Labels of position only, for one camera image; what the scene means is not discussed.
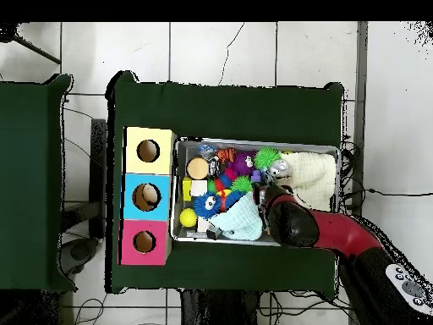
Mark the large green spiky ball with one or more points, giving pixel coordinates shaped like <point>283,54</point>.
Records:
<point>266,158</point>

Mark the purple spiky ball with eyes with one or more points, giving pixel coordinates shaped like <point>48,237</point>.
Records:
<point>243,162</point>

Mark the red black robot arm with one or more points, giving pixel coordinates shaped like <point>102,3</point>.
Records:
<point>331,233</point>

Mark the round wooden disc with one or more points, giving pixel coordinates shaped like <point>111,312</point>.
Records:
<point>198,168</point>

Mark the mint green knit cloth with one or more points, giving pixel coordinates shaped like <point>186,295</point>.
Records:
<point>240,218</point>

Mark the orange tiger striped toy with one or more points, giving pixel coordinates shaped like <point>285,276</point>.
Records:
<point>226,155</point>

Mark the small green spiky ball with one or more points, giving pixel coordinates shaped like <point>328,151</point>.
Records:
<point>242,184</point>

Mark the yellow ball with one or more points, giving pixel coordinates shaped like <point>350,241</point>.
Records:
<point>188,217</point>

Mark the green cloth side table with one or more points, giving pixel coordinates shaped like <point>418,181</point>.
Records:
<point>30,183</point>

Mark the yellow block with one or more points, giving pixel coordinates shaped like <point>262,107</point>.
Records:
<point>187,189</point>

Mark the blue fuzzy ball with eyes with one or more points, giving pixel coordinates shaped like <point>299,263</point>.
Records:
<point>205,204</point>

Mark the cream waffle cloth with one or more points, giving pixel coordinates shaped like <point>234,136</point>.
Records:
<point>314,177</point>

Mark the clear mesh bin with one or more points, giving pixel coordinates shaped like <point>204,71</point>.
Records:
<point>177,233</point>

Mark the wooden box with three holes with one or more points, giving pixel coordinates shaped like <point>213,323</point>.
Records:
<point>132,198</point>

